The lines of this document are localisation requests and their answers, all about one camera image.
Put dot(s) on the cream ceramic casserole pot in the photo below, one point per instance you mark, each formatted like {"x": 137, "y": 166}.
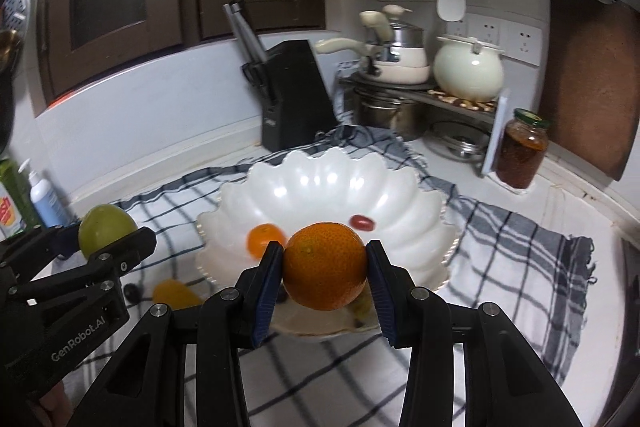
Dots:
{"x": 467, "y": 69}

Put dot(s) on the red jujube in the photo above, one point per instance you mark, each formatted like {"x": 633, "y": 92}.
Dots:
{"x": 362, "y": 222}

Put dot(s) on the brown wooden cutting board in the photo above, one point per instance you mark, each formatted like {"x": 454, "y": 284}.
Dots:
{"x": 585, "y": 82}

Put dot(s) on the dark grape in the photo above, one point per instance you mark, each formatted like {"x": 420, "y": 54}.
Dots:
{"x": 132, "y": 292}

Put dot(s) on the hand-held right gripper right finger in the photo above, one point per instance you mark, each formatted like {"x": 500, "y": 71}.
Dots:
{"x": 380, "y": 299}

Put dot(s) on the black knife block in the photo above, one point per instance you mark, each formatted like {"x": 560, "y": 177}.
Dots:
{"x": 295, "y": 97}

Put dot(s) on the white scalloped bowl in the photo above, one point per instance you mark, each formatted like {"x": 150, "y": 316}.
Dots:
{"x": 320, "y": 187}

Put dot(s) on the small orange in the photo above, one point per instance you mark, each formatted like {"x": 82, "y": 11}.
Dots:
{"x": 262, "y": 239}

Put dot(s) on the green round fruit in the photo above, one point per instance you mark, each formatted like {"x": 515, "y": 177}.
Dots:
{"x": 105, "y": 227}

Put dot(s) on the steel pot lid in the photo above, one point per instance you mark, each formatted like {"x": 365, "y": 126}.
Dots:
{"x": 465, "y": 144}

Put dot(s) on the glass jar of chili sauce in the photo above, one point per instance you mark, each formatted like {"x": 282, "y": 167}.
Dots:
{"x": 520, "y": 152}

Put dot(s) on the yellow orange mango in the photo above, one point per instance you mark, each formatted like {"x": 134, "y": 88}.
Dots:
{"x": 172, "y": 293}

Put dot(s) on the green bottle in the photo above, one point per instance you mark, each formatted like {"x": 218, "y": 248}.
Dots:
{"x": 15, "y": 187}

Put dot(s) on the stainless steel stockpot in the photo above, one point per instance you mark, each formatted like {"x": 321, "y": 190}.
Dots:
{"x": 385, "y": 117}

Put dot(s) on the grey white checked cloth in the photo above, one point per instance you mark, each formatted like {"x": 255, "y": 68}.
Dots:
{"x": 500, "y": 257}

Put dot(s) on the black kitchen scissors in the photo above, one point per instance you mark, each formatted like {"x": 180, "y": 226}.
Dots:
{"x": 257, "y": 79}

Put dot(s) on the white wall socket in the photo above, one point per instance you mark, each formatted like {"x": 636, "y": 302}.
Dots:
{"x": 487, "y": 32}
{"x": 522, "y": 44}
{"x": 462, "y": 29}

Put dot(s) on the blue white pump bottle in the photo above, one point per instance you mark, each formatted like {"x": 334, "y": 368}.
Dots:
{"x": 47, "y": 207}

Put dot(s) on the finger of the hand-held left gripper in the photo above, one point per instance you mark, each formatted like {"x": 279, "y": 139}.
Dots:
{"x": 135, "y": 245}
{"x": 45, "y": 241}

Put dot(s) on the wooden trivet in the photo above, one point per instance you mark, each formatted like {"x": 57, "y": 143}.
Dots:
{"x": 450, "y": 98}

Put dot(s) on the steel perforated strainer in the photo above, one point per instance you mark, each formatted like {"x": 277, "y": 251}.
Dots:
{"x": 15, "y": 4}

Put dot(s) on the grey corner shelf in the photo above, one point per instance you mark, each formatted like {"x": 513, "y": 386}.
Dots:
{"x": 495, "y": 142}

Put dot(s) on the cream frying pan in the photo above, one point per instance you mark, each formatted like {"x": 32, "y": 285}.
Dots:
{"x": 400, "y": 74}

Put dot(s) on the cream pot with steel steamer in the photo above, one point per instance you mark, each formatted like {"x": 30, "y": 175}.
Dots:
{"x": 405, "y": 39}

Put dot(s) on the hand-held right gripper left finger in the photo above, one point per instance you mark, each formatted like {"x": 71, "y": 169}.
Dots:
{"x": 267, "y": 299}

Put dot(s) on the large orange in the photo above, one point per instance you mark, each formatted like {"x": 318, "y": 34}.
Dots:
{"x": 325, "y": 267}

